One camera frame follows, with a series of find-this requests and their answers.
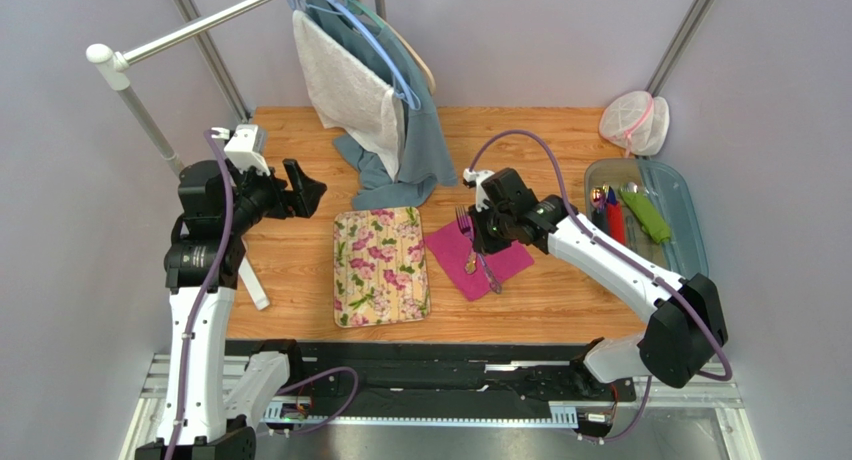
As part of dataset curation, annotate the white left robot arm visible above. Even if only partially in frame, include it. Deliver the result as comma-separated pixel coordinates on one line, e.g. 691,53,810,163
134,159,327,459

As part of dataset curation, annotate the magenta paper napkin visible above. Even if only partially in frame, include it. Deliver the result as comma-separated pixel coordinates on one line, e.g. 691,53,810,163
425,222,534,301

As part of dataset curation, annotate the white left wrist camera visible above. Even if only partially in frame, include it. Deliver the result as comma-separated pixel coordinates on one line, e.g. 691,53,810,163
224,124,271,176

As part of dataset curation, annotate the teal blue garment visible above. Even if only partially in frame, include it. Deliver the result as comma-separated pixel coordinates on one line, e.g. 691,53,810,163
293,0,457,210

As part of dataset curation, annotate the wooden hanger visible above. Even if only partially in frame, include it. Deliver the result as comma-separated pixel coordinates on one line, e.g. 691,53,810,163
373,0,437,95

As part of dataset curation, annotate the blue plastic hanger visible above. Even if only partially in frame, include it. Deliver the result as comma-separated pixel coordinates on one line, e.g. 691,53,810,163
287,0,423,112

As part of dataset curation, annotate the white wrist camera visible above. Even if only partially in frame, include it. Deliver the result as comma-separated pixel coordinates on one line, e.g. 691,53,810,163
224,124,271,176
462,168,494,210

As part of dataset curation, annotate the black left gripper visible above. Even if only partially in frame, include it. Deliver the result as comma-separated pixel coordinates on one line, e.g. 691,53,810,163
223,157,325,233

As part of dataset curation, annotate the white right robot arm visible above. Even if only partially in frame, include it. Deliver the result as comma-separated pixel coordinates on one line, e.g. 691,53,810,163
462,168,728,388

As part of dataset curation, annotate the red handled utensil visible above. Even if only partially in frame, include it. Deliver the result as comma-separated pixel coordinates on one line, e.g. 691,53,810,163
605,202,627,246

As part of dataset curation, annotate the white mesh laundry bag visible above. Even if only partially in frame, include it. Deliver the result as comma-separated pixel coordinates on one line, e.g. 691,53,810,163
598,91,671,157

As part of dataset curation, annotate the teal plastic tray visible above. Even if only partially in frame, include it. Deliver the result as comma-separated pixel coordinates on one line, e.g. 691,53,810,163
584,158,709,278

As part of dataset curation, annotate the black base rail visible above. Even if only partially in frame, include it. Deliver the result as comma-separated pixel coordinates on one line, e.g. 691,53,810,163
222,339,644,421

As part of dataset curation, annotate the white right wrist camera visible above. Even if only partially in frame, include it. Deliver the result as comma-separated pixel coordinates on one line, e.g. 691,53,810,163
462,168,494,210

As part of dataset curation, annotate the floral placemat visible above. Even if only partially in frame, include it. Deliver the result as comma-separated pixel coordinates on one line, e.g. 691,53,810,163
333,207,431,328

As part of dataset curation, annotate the green handled utensil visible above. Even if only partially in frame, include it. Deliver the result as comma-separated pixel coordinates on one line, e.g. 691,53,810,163
619,182,672,244

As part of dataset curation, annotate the green plastic hanger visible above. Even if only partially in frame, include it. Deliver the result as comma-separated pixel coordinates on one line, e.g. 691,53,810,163
332,0,387,31

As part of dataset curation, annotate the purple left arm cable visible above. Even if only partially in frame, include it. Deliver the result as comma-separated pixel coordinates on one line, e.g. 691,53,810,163
162,127,361,460

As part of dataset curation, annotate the white clothes rack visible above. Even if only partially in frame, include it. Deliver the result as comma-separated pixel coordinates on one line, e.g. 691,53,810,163
85,0,314,311

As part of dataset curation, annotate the white towel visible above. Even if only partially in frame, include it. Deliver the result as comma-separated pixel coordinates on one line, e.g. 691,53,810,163
292,11,404,179

